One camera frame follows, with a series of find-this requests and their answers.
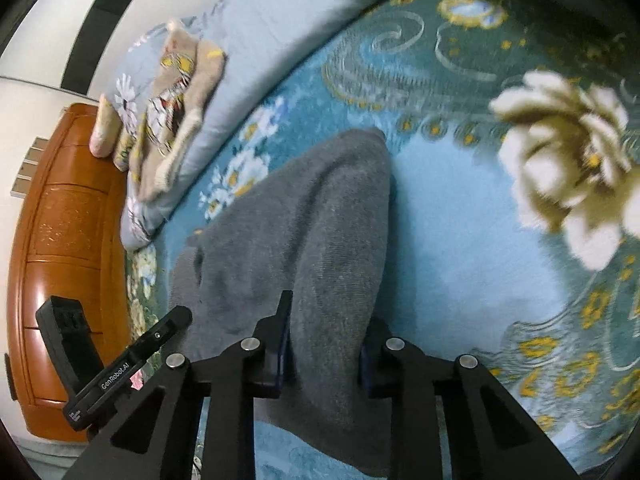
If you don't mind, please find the grey sweater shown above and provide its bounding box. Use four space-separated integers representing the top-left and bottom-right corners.
170 129 390 476

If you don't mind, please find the beige patterned pillow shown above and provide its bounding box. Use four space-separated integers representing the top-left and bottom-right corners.
89 20 226 203

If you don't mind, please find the green floral blanket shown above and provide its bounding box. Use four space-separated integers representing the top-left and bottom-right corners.
126 0 639 479

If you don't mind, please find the light blue quilt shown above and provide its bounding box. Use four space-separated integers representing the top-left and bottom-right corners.
120 0 378 252

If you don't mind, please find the wooden bed frame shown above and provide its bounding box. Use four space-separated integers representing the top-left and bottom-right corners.
6 103 130 442

